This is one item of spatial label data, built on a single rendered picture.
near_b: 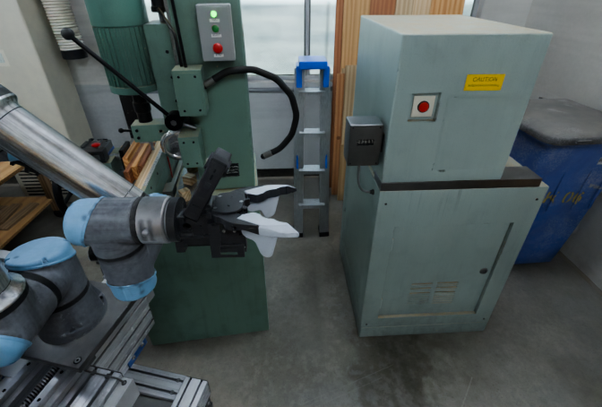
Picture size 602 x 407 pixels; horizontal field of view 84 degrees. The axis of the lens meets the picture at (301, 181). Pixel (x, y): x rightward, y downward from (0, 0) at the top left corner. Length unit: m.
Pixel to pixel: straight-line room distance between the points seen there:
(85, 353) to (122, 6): 0.97
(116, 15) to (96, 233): 0.84
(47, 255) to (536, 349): 2.03
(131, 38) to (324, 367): 1.56
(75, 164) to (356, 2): 2.12
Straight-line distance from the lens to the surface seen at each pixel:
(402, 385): 1.79
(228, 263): 1.51
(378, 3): 2.58
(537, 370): 2.08
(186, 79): 1.16
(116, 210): 0.57
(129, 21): 1.29
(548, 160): 1.97
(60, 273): 0.90
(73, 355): 0.99
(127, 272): 0.63
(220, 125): 1.28
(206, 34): 1.15
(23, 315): 0.83
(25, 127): 0.72
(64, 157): 0.71
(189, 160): 1.25
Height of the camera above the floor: 1.54
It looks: 31 degrees down
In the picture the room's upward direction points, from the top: straight up
